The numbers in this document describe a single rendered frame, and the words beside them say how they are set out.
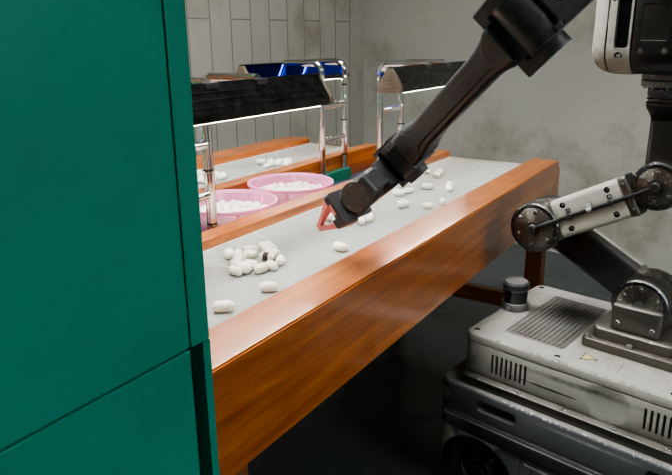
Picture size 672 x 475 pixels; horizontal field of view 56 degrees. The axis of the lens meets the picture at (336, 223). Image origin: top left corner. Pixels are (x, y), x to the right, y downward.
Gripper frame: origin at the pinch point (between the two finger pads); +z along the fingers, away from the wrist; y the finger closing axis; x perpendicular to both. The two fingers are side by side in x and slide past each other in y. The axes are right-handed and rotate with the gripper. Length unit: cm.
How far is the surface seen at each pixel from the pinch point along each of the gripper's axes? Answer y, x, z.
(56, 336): 69, 4, -20
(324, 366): 19.7, 22.9, 0.6
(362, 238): -21.2, 4.8, 8.1
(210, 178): -4.0, -25.8, 22.9
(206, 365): 51, 13, -13
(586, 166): -255, 22, 22
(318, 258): -4.2, 4.4, 8.5
